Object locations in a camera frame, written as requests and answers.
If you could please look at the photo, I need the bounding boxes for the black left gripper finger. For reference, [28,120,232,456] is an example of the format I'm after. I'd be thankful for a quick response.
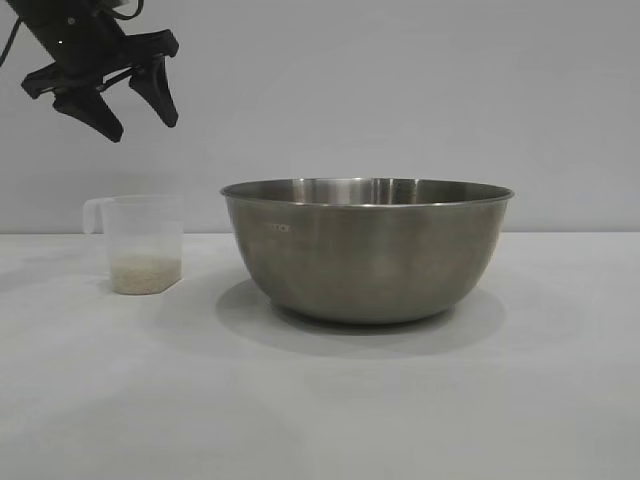
[52,88,125,144]
[128,54,180,129]

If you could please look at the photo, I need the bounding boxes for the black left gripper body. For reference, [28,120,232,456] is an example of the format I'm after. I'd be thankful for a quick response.
[9,0,180,99]

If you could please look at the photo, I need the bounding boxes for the clear plastic measuring cup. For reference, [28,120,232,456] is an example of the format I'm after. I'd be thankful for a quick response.
[81,193,185,296]

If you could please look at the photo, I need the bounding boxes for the stainless steel mixing bowl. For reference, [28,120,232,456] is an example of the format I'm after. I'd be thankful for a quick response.
[218,176,515,326]

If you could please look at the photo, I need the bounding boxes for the white rice grains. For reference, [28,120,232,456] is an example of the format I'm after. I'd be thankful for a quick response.
[109,253,180,295]

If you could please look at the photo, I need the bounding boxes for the white tablecloth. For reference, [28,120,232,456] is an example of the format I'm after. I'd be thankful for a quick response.
[0,231,640,480]

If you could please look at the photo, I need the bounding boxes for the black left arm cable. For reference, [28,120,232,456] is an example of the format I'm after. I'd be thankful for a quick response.
[0,17,21,67]

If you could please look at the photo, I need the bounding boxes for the black left wrist camera cable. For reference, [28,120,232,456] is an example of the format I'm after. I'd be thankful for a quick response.
[115,0,146,22]

